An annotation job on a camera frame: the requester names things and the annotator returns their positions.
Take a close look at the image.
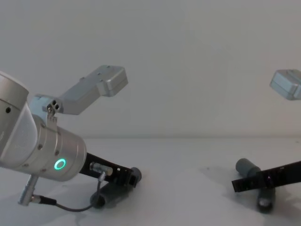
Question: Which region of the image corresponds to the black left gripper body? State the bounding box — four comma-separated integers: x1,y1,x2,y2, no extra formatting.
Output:
79,152,138,188

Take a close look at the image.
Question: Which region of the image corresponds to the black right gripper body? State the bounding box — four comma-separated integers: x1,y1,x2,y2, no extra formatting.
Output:
231,160,301,194

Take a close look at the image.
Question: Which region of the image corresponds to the white table cloth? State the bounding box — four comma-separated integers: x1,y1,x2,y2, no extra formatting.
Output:
0,137,301,226

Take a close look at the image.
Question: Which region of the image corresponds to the white curtain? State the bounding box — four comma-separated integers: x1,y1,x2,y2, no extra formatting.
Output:
0,0,301,139

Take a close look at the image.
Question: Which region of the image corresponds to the thin dark gripper cable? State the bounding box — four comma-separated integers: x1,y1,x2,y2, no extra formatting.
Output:
32,171,107,212

